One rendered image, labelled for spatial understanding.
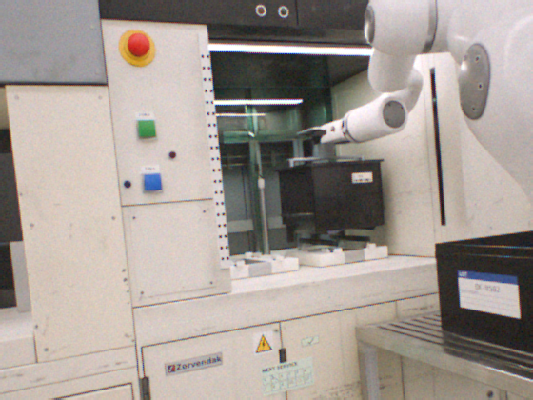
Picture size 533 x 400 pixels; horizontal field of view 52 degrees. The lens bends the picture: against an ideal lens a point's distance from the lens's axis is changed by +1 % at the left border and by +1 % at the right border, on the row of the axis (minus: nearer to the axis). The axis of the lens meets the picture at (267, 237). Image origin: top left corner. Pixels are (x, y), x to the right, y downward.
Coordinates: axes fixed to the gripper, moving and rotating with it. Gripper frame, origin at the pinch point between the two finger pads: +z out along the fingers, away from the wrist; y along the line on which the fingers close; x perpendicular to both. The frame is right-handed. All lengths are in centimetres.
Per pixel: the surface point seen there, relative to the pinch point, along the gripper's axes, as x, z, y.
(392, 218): -24.2, -6.8, 15.3
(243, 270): -32.6, -10.2, -31.4
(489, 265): -32, -61, -5
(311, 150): 3, 56, 25
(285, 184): -11.8, 6.4, -10.6
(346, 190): -15.3, -9.8, -0.4
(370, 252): -32.5, -10.1, 5.1
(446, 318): -43, -49, -4
